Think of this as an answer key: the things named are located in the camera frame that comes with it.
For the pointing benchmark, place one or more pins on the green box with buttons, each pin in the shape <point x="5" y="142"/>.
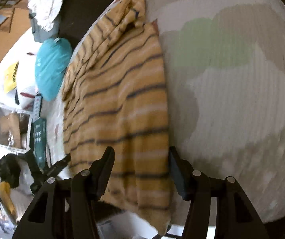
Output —
<point x="39" y="136"/>

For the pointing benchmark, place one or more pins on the white storage shelf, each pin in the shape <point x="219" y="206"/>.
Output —
<point x="15" y="130"/>

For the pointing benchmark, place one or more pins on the yellow and white bag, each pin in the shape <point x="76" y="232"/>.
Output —
<point x="10" y="77"/>

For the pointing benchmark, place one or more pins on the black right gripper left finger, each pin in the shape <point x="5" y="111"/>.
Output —
<point x="63" y="209"/>

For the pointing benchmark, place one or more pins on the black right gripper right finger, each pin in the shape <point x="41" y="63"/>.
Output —
<point x="236" y="216"/>

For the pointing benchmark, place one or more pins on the teal pillow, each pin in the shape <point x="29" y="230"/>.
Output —
<point x="52" y="60"/>

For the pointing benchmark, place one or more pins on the yellow striped knit garment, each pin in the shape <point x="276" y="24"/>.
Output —
<point x="115" y="95"/>

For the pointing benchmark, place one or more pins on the black chair base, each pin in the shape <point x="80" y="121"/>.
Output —
<point x="39" y="177"/>

